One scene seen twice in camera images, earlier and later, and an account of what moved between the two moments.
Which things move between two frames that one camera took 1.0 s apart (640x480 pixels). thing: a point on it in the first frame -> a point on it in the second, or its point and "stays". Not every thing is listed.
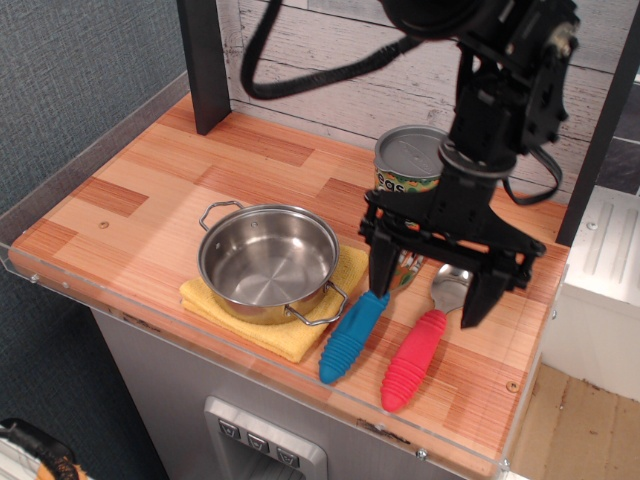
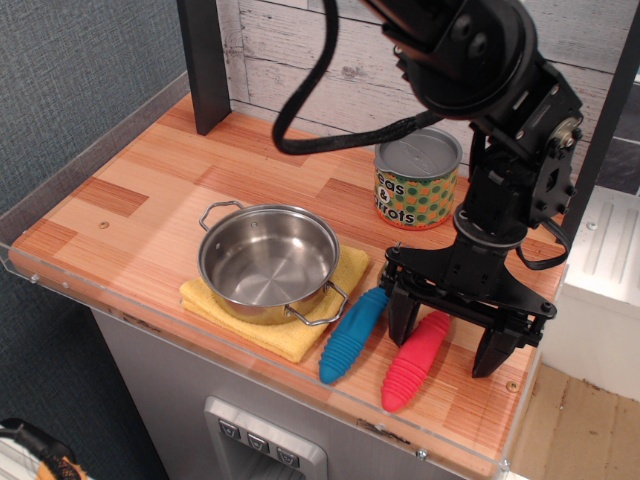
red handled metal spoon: [448, 285] stays
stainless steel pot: [268, 263] stays
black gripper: [456, 224] -> [466, 278]
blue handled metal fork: [358, 324] stays
